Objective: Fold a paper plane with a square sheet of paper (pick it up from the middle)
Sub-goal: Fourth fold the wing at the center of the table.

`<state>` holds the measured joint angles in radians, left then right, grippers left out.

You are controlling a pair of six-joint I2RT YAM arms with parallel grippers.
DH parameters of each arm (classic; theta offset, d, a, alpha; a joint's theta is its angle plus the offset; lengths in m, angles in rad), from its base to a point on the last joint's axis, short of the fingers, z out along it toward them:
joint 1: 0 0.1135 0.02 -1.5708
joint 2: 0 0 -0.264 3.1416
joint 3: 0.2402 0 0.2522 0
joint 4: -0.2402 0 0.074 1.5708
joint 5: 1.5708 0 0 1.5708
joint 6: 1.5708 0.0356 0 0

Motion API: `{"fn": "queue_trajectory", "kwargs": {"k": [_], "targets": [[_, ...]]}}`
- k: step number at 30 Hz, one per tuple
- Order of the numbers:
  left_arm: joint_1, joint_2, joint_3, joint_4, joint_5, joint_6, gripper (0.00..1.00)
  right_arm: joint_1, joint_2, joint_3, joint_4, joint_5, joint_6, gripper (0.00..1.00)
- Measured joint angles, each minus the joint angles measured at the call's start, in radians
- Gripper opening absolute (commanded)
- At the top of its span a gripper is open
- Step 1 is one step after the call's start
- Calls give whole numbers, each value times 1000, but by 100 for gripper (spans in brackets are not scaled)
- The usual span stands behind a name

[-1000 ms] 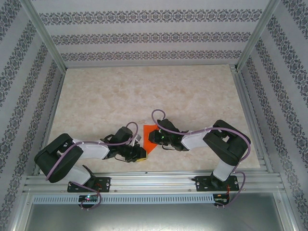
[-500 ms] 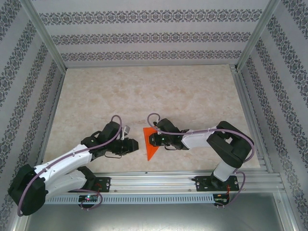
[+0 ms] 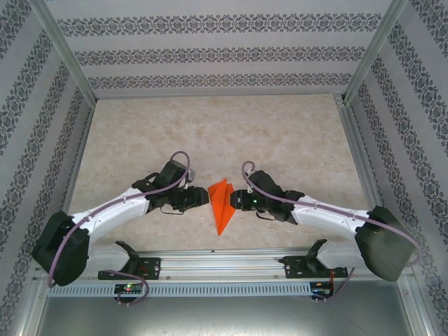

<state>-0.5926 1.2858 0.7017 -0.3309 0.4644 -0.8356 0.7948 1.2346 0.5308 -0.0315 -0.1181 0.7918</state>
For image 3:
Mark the orange paper sheet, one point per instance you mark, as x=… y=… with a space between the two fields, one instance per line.
x=220 y=210

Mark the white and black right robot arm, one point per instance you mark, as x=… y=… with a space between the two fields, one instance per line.
x=325 y=217

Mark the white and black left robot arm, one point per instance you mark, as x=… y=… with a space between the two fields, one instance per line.
x=115 y=210

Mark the grey sheet metal panel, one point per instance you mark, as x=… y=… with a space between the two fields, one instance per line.
x=224 y=318

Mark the circuit board with green light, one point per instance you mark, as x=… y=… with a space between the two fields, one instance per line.
x=127 y=288

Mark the small circuit board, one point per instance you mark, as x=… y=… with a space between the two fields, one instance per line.
x=322 y=292

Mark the aluminium mounting rail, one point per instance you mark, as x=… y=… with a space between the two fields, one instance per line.
x=224 y=262

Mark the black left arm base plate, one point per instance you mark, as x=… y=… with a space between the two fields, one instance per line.
x=152 y=267

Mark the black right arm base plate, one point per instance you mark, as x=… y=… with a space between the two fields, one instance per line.
x=292 y=267

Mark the aluminium side rail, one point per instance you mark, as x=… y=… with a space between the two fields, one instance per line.
x=367 y=175
x=73 y=168

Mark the aluminium frame post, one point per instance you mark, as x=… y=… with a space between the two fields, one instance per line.
x=70 y=59
x=371 y=59

